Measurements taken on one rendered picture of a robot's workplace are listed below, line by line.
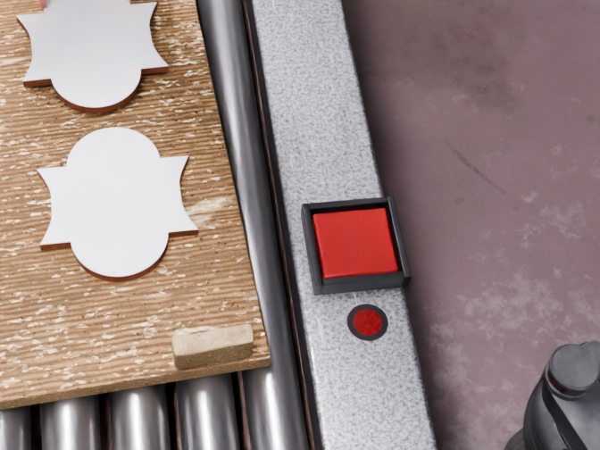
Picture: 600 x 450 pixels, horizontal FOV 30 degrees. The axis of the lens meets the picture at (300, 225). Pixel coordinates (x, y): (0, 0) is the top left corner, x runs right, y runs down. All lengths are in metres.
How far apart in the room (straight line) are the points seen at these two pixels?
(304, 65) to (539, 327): 1.05
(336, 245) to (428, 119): 1.29
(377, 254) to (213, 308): 0.14
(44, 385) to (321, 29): 0.42
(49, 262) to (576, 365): 0.89
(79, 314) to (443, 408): 1.09
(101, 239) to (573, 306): 1.26
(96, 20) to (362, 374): 0.38
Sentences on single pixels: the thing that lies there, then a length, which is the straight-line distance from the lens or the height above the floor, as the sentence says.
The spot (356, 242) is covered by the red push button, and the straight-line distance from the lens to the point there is 0.89.
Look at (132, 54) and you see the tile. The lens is 0.96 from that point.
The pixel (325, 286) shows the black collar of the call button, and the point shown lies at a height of 0.93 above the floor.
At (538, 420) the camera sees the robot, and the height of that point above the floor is 0.24.
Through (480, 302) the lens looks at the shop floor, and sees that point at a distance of 1.96.
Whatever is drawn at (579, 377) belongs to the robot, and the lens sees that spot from 1.57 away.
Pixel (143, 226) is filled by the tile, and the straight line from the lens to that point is 0.87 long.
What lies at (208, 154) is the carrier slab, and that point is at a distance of 0.92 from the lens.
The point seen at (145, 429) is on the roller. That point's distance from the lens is 0.82.
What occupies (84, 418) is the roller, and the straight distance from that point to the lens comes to 0.83.
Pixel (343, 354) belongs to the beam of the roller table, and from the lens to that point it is 0.85.
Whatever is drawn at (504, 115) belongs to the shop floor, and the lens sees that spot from 2.20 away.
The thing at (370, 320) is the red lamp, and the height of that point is 0.92.
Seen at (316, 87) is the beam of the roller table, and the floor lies 0.92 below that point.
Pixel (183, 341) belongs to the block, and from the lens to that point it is 0.80.
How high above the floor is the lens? 1.68
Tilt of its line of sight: 58 degrees down
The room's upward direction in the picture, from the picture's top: 7 degrees clockwise
